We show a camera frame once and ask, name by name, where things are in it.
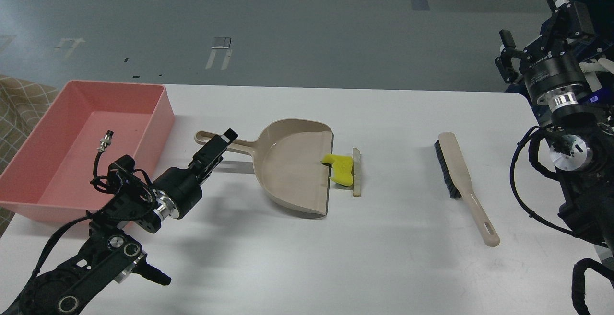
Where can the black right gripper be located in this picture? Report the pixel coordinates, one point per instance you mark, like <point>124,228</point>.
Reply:
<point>553,77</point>

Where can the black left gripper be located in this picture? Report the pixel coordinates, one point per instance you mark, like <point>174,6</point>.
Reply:
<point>183,185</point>

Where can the beige plastic dustpan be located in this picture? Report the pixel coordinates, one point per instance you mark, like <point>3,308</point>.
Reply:
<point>286,159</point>

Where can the yellow green sponge piece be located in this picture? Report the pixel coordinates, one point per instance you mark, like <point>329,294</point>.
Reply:
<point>342,169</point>

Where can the beige bread slice piece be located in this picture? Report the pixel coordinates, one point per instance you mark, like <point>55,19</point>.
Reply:
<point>357,172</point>

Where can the beige hand brush black bristles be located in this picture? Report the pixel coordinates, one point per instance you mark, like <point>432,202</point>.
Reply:
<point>457,178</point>

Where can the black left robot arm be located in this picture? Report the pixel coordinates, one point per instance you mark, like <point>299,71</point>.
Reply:
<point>110,254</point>

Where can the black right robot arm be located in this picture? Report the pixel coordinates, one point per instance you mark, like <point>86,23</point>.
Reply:
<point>576,147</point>

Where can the pink plastic bin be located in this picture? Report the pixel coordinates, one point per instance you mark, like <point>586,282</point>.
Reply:
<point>49,179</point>

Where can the white office chair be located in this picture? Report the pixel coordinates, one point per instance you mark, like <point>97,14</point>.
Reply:
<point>592,68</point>

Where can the seated person in teal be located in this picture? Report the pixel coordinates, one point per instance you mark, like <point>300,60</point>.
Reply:
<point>602,17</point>

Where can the beige checkered cloth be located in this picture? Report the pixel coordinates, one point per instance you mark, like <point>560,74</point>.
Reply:
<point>22,105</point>

